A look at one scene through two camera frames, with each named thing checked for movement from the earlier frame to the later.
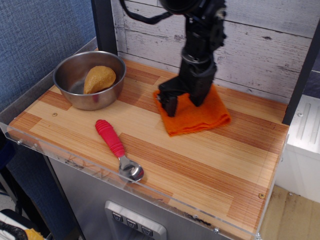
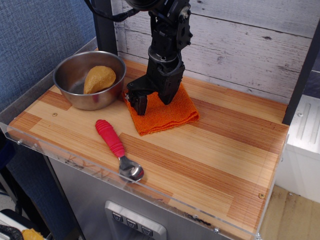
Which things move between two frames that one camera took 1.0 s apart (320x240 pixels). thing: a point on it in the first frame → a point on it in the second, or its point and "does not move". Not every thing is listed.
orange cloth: [211, 112] → [159, 116]
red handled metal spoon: [129, 171] does not move
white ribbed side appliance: [298, 171] does not move
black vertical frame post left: [104, 26] does not move
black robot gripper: [196, 77] → [164, 74]
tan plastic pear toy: [98, 78] does not move
